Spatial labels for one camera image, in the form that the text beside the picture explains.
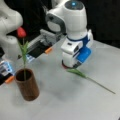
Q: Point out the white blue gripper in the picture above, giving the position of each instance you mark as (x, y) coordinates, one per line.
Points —
(75, 52)

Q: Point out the red tulip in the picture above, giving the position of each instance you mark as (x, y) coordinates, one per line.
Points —
(79, 73)
(23, 47)

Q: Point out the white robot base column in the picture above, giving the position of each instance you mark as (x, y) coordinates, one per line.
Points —
(10, 20)

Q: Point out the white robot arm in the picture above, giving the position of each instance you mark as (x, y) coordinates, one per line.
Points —
(69, 17)

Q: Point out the brown wooden cylinder vase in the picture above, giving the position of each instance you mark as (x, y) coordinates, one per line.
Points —
(27, 84)

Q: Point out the orange block left edge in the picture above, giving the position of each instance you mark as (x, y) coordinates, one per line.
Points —
(10, 79)

